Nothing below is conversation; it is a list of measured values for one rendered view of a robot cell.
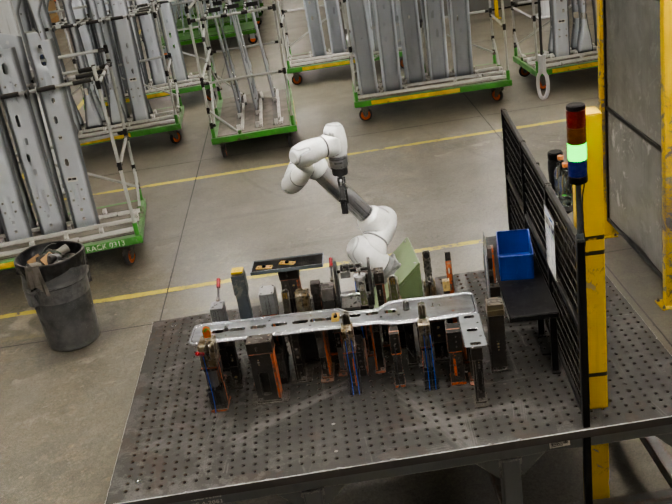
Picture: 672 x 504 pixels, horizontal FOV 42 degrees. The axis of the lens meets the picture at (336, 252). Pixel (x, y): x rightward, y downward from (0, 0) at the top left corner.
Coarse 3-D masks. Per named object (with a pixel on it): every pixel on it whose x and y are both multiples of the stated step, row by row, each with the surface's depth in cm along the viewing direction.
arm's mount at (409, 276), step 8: (408, 240) 495; (400, 248) 497; (408, 248) 488; (400, 256) 491; (408, 256) 482; (416, 256) 474; (408, 264) 476; (416, 264) 468; (400, 272) 478; (408, 272) 470; (416, 272) 470; (400, 280) 472; (408, 280) 471; (416, 280) 471; (400, 288) 472; (408, 288) 473; (416, 288) 473; (376, 296) 486; (408, 296) 475; (416, 296) 475; (376, 304) 479
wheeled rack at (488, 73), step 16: (352, 48) 1039; (480, 48) 1126; (496, 48) 1118; (352, 64) 1043; (496, 64) 1131; (352, 80) 1123; (432, 80) 1087; (448, 80) 1086; (464, 80) 1064; (480, 80) 1063; (368, 96) 1069; (384, 96) 1065; (400, 96) 1058; (416, 96) 1058; (432, 96) 1058; (496, 96) 1071; (368, 112) 1075
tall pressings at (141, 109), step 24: (24, 0) 1064; (48, 0) 1088; (96, 0) 1089; (120, 0) 1069; (24, 24) 1066; (48, 24) 1074; (96, 24) 1078; (120, 24) 1077; (120, 48) 1091; (72, 96) 1130; (96, 96) 1133; (120, 96) 1129; (144, 96) 1116; (96, 120) 1114; (120, 120) 1116
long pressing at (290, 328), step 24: (312, 312) 428; (336, 312) 425; (360, 312) 422; (384, 312) 418; (408, 312) 415; (432, 312) 411; (456, 312) 408; (192, 336) 424; (216, 336) 420; (240, 336) 417
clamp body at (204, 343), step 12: (204, 348) 401; (216, 348) 409; (204, 360) 404; (216, 360) 406; (216, 372) 413; (216, 384) 411; (216, 396) 413; (228, 396) 421; (216, 408) 415; (228, 408) 417
